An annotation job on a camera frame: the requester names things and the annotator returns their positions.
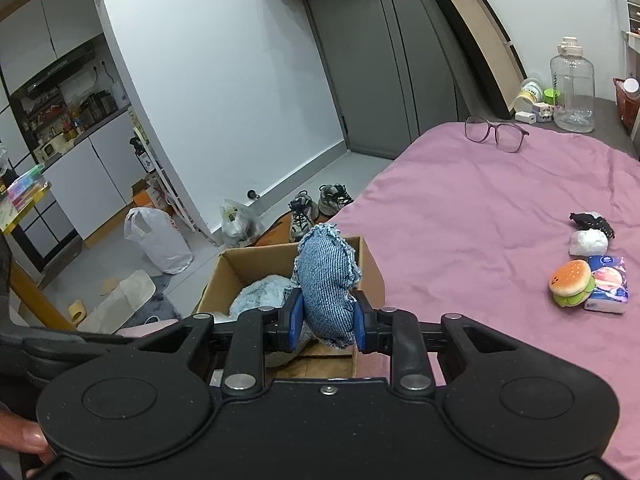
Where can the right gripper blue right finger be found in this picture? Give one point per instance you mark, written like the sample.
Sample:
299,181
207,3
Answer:
363,323

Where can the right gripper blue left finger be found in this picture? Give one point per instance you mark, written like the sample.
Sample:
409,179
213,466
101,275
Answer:
290,321

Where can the blue denim plush toy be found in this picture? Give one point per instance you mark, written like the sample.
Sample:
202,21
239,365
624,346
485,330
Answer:
326,271

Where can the hamburger plush toy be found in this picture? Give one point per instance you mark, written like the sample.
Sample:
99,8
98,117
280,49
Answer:
571,284

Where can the black scrunchie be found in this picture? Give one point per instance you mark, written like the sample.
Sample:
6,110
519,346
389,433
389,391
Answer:
586,221

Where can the white round soft ball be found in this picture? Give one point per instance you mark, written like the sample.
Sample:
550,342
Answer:
587,243

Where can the blue tissue pack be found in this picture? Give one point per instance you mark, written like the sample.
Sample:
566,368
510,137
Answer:
610,293

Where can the person's left hand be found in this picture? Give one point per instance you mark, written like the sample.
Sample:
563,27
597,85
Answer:
23,436

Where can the light blue fluffy plush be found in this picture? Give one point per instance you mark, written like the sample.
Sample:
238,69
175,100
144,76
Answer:
271,291

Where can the orange round floor mat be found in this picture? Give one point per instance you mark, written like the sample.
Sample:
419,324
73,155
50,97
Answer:
278,233

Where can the grey left sneaker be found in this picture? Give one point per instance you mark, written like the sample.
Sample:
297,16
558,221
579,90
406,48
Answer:
304,212

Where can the grey sneaker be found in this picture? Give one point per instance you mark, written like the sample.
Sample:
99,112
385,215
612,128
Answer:
333,198
304,212

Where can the small plastic bag with trash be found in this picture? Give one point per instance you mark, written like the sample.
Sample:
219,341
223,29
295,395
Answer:
239,225

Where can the grey right sneaker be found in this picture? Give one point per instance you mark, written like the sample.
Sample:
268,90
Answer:
333,198

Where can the large white plastic bag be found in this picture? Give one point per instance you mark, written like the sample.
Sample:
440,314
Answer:
154,231

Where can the pink bed sheet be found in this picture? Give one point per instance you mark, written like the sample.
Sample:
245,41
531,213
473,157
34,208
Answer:
456,226

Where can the dark framed eyeglasses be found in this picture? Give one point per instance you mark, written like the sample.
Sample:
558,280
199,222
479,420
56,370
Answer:
508,137

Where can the grey entrance door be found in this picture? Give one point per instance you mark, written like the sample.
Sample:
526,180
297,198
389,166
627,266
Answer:
388,76

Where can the white kitchen cabinets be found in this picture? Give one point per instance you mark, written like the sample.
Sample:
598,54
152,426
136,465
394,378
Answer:
64,107

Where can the leaning black framed board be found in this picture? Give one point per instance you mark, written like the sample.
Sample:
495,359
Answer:
485,64

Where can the green small cup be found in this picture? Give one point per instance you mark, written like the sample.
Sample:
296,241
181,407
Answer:
551,96

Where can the clear large water jug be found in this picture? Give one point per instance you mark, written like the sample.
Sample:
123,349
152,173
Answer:
574,88

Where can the white drawer organizer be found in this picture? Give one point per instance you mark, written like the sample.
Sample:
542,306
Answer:
631,22

